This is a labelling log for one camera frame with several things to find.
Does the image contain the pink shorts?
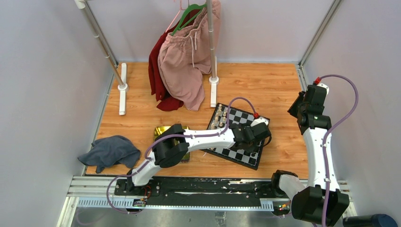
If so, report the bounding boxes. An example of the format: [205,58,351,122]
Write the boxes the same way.
[158,9,211,111]

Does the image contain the green clothes hanger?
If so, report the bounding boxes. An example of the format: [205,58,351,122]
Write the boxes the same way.
[171,3,207,36]

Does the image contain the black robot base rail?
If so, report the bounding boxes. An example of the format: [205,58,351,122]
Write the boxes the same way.
[67,175,349,217]

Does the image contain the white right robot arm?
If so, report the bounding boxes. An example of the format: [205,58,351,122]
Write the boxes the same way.
[270,84,349,227]

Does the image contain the pink clothes hanger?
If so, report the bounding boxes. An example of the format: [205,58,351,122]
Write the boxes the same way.
[165,0,190,34]

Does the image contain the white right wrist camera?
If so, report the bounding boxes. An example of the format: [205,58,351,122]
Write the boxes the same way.
[317,82,329,94]

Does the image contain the grey blue cloth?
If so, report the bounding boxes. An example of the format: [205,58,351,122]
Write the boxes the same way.
[78,135,141,174]

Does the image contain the black and white chessboard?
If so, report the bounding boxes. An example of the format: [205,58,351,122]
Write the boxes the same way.
[202,103,265,170]

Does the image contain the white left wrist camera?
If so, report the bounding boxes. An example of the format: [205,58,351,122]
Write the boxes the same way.
[250,116,270,127]

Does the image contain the dark blue cylinder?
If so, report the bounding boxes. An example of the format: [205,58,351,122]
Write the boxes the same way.
[342,214,398,227]

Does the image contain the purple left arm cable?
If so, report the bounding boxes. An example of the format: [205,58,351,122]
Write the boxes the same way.
[106,97,260,215]

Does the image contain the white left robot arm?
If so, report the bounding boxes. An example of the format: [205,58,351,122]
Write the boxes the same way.
[126,122,271,195]

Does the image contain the gold metal tin tray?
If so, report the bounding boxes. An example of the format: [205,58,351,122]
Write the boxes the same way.
[154,126,190,163]

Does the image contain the dark red garment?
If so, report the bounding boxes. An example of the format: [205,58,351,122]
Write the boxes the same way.
[148,10,198,111]

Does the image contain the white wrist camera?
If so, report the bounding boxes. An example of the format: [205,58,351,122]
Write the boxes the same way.
[317,82,329,94]
[250,116,270,127]

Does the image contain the white clothes rack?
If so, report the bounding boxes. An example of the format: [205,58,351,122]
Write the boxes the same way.
[75,0,219,115]

